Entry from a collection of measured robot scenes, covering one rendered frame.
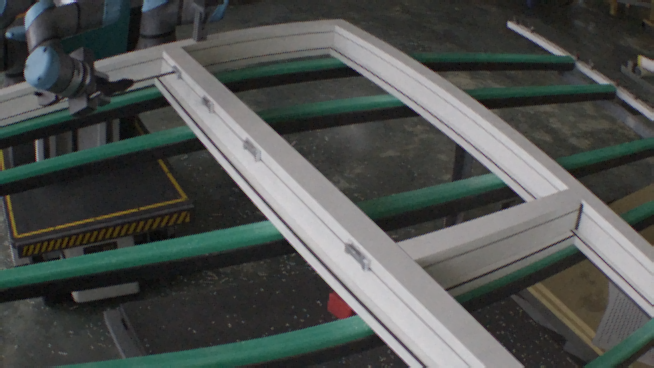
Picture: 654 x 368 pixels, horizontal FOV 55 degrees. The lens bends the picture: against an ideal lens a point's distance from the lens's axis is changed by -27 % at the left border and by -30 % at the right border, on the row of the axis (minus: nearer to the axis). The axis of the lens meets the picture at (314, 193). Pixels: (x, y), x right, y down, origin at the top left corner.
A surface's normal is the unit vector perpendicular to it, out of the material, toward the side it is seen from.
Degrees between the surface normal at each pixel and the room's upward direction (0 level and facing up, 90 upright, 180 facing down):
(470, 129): 90
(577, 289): 0
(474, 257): 90
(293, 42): 90
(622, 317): 0
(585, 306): 0
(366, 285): 90
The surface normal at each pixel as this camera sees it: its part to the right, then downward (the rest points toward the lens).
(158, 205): 0.07, -0.87
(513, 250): 0.48, 0.46
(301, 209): -0.88, 0.18
